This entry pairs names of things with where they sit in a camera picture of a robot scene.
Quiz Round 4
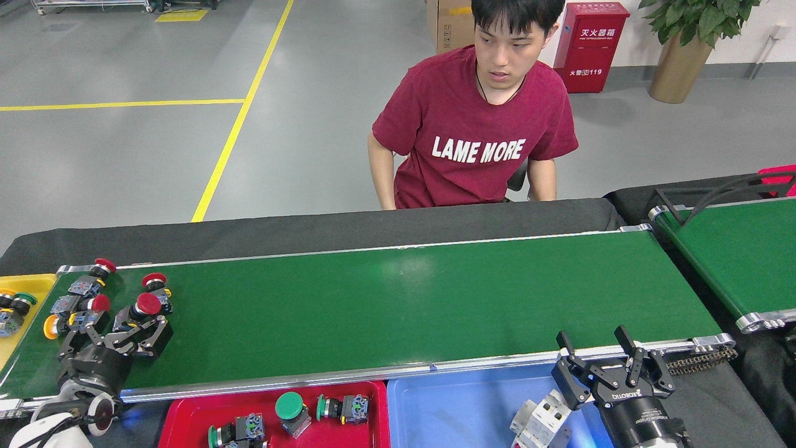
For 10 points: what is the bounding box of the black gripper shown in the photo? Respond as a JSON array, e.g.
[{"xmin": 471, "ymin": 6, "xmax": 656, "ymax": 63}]
[
  {"xmin": 552, "ymin": 325, "xmax": 688, "ymax": 448},
  {"xmin": 57, "ymin": 316, "xmax": 174, "ymax": 396}
]

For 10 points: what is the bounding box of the red push button switch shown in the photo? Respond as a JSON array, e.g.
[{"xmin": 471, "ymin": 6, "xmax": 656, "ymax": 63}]
[
  {"xmin": 113, "ymin": 292, "xmax": 164, "ymax": 330},
  {"xmin": 142, "ymin": 273, "xmax": 173, "ymax": 315},
  {"xmin": 51, "ymin": 294, "xmax": 111, "ymax": 318},
  {"xmin": 68, "ymin": 258, "xmax": 117, "ymax": 298}
]

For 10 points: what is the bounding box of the yellow plastic tray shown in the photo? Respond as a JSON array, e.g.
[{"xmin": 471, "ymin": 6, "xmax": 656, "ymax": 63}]
[{"xmin": 0, "ymin": 274, "xmax": 58, "ymax": 371}]

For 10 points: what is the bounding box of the red plastic tray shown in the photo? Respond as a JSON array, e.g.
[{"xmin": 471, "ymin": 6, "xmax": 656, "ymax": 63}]
[{"xmin": 157, "ymin": 381, "xmax": 391, "ymax": 448}]

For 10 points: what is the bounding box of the blue plastic tray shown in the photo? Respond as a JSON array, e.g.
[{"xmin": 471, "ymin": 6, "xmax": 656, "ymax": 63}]
[{"xmin": 386, "ymin": 363, "xmax": 616, "ymax": 448}]

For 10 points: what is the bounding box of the green feeder conveyor belt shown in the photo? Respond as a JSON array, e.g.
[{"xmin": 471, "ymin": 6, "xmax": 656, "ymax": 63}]
[{"xmin": 647, "ymin": 196, "xmax": 796, "ymax": 334}]

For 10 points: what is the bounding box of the long green conveyor belt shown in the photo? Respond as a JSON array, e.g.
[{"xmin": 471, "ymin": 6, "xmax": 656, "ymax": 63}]
[{"xmin": 0, "ymin": 223, "xmax": 738, "ymax": 419}]

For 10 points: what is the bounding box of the large black table cloth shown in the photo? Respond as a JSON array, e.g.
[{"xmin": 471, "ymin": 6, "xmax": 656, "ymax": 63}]
[{"xmin": 0, "ymin": 198, "xmax": 787, "ymax": 448}]

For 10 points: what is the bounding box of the grey office chair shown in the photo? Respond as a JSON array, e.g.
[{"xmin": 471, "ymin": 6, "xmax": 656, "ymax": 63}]
[{"xmin": 507, "ymin": 159, "xmax": 529, "ymax": 194}]

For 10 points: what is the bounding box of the red plastic crate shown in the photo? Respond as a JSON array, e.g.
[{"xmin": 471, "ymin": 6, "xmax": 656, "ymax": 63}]
[{"xmin": 757, "ymin": 165, "xmax": 796, "ymax": 197}]

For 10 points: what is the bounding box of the person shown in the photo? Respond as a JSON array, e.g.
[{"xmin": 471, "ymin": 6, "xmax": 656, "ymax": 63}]
[{"xmin": 367, "ymin": 0, "xmax": 579, "ymax": 210}]

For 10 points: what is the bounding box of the gold plant pot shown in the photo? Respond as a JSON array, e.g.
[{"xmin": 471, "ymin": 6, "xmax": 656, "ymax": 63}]
[{"xmin": 648, "ymin": 28, "xmax": 716, "ymax": 104}]

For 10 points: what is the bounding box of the red fire extinguisher cabinet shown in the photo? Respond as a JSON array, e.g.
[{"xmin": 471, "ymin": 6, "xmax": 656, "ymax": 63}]
[{"xmin": 552, "ymin": 2, "xmax": 631, "ymax": 94}]

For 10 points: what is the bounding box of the metal wheeled cart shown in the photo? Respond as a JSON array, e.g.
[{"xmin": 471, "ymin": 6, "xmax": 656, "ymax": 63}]
[{"xmin": 31, "ymin": 0, "xmax": 153, "ymax": 14}]

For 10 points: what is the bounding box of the green potted plant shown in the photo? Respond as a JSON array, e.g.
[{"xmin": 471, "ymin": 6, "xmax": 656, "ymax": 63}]
[{"xmin": 637, "ymin": 0, "xmax": 762, "ymax": 47}]

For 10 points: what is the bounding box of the brown cardboard box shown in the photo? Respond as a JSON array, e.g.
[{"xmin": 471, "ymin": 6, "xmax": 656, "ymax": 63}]
[{"xmin": 425, "ymin": 0, "xmax": 476, "ymax": 55}]

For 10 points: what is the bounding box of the black drive chain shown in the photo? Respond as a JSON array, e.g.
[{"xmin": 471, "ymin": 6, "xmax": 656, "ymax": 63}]
[{"xmin": 667, "ymin": 345, "xmax": 739, "ymax": 376}]

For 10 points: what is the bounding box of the black cable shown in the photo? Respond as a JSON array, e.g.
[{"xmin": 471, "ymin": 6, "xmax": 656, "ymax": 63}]
[{"xmin": 684, "ymin": 172, "xmax": 796, "ymax": 225}]

